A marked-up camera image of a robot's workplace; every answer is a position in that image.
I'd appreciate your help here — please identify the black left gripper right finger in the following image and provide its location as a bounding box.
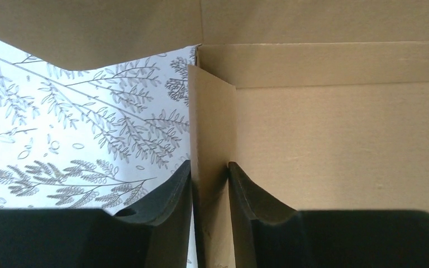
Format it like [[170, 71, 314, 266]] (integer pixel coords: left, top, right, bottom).
[[228, 161, 298, 267]]

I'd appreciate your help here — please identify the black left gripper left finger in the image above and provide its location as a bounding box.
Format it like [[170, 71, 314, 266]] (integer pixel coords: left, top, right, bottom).
[[113, 160, 192, 267]]

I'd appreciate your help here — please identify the brown cardboard box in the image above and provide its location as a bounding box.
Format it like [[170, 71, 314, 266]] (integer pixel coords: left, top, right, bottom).
[[0, 1, 429, 267]]

